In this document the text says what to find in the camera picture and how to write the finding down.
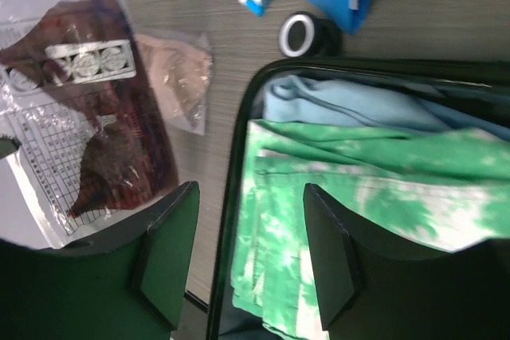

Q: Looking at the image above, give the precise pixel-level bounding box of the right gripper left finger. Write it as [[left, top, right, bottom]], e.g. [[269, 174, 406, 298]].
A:
[[1, 182, 200, 339]]

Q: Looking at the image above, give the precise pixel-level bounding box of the blue suitcase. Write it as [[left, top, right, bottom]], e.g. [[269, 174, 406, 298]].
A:
[[205, 10, 510, 340]]

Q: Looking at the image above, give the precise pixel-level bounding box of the maroon cloth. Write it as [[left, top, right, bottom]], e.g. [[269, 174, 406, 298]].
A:
[[0, 0, 180, 249]]

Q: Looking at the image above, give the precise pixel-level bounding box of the light blue towel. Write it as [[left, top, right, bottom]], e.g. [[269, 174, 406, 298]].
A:
[[262, 75, 509, 141]]

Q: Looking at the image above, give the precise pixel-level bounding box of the beige bra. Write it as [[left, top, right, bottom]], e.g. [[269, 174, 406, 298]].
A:
[[135, 29, 213, 135]]

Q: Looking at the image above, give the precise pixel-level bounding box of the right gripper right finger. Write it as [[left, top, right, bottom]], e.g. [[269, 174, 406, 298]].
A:
[[304, 184, 509, 339]]

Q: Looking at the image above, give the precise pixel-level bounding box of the green white tie-dye cloth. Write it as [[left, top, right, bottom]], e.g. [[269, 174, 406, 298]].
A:
[[230, 119, 509, 339]]

